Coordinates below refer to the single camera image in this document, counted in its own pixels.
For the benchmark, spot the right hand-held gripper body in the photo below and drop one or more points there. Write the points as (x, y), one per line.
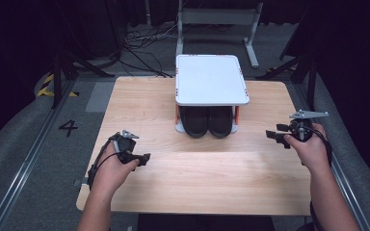
(302, 123)

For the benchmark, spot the person's right hand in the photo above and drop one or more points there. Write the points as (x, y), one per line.
(311, 150)

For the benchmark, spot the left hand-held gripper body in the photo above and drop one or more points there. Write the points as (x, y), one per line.
(124, 142)

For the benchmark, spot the person's left hand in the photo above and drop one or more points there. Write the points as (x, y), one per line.
(110, 174)

